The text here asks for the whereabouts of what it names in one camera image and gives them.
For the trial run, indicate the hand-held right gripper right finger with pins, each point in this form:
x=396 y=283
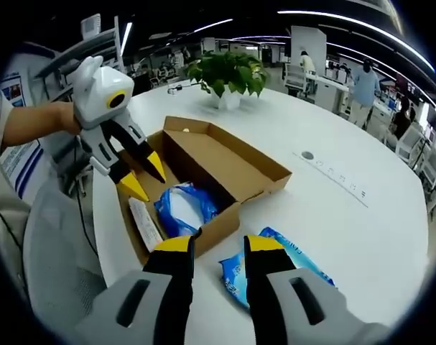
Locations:
x=293 y=309

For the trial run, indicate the blue wet wipes soft pack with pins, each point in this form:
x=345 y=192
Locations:
x=235 y=276

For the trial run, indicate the blue soft tissue pack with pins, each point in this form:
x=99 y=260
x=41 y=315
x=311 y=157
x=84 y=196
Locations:
x=185 y=208

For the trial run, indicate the green leafy plant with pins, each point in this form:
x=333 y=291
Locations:
x=228 y=70

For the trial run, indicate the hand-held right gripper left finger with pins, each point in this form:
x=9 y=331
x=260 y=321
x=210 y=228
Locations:
x=131 y=309

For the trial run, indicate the person's left hand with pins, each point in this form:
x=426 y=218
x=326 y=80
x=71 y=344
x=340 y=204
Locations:
x=68 y=118

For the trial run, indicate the white plant pot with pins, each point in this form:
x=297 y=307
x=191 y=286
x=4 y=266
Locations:
x=226 y=100

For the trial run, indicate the white office desk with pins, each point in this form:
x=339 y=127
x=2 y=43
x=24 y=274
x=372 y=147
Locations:
x=332 y=93

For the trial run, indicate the white office chair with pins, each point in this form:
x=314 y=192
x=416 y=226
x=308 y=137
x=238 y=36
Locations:
x=431 y=165
x=409 y=143

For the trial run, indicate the long ceiling light strip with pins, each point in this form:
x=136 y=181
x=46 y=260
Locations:
x=311 y=14

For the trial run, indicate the blue white notice board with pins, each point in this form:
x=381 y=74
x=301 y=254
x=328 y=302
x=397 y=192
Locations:
x=23 y=158

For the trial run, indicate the small white blue carton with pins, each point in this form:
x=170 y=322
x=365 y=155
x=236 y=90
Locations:
x=146 y=224

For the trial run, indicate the grey metal storage shelf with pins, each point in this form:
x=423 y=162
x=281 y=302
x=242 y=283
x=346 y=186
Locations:
x=81 y=46

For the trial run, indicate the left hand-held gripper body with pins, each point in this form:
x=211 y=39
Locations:
x=99 y=93

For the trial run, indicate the grey mesh office chair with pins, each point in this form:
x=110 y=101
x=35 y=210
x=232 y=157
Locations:
x=56 y=251

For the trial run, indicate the brown cardboard shoe box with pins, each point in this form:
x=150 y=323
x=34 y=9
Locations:
x=221 y=158

